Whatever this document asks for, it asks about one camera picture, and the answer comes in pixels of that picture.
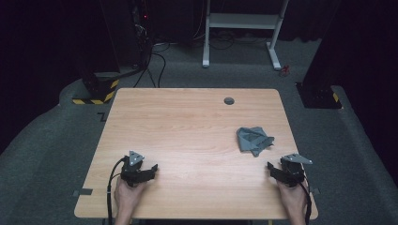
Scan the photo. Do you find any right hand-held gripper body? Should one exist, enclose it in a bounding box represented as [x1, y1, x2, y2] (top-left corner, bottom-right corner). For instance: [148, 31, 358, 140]
[280, 153, 314, 188]

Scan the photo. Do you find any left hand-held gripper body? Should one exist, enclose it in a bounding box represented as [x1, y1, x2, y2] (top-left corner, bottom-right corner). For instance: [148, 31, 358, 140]
[120, 150, 148, 188]

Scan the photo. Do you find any grey-blue microfibre cloth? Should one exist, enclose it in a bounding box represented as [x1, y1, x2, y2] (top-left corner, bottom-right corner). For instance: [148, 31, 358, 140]
[236, 126, 276, 158]

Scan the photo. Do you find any person's left hand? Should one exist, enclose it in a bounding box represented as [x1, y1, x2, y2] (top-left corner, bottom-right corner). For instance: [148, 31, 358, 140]
[114, 180, 147, 217]

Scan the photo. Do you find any person's right hand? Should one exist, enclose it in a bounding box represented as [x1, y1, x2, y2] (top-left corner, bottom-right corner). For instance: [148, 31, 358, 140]
[276, 179, 309, 218]

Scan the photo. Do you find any black yellow striped stand base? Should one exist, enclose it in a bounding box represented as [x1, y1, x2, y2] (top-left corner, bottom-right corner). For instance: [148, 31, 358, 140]
[72, 72, 120, 106]

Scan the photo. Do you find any black equipment rack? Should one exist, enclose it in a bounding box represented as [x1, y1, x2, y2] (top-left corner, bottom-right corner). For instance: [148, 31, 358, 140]
[99, 0, 155, 69]

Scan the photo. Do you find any white metal stand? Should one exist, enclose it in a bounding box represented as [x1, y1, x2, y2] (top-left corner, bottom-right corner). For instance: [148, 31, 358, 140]
[202, 0, 290, 71]

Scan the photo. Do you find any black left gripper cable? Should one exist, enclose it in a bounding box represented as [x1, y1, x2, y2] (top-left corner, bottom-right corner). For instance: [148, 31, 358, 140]
[106, 157, 127, 225]

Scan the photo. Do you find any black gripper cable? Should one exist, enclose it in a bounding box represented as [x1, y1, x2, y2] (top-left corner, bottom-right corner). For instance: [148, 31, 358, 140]
[106, 157, 127, 225]
[298, 180, 314, 225]

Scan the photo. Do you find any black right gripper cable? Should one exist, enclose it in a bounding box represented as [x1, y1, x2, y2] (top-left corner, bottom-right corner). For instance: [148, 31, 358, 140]
[298, 180, 314, 225]

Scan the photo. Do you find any black floor cable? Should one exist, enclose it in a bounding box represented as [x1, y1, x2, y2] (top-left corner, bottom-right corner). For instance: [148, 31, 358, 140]
[132, 43, 172, 89]

